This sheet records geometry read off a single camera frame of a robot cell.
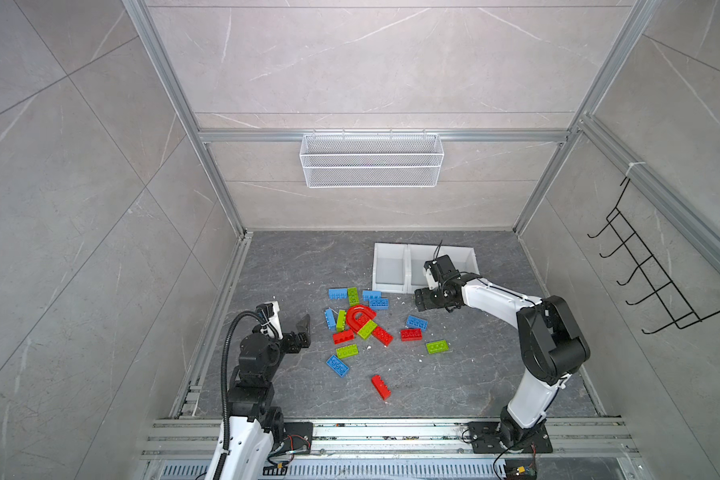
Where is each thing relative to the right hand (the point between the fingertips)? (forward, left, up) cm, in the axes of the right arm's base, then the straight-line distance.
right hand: (427, 296), depth 97 cm
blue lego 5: (-9, +4, -2) cm, 10 cm away
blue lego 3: (-2, +16, -1) cm, 16 cm away
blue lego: (+2, +30, 0) cm, 30 cm away
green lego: (-9, +29, 0) cm, 30 cm away
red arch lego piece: (-6, +23, -2) cm, 23 cm away
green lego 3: (-17, +26, -2) cm, 31 cm away
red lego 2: (-13, +16, -1) cm, 20 cm away
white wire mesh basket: (+39, +17, +27) cm, 50 cm away
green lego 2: (-16, -1, -2) cm, 16 cm away
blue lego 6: (-22, +29, -1) cm, 36 cm away
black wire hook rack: (-19, -44, +30) cm, 56 cm away
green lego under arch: (-10, +20, -2) cm, 23 cm away
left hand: (-12, +41, +13) cm, 44 cm away
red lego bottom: (-28, +17, -1) cm, 32 cm away
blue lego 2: (+1, +19, 0) cm, 19 cm away
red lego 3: (-12, +6, -2) cm, 14 cm away
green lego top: (+1, +25, -1) cm, 25 cm away
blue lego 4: (-8, +31, 0) cm, 32 cm away
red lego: (-13, +28, -1) cm, 31 cm away
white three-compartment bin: (+12, +8, 0) cm, 15 cm away
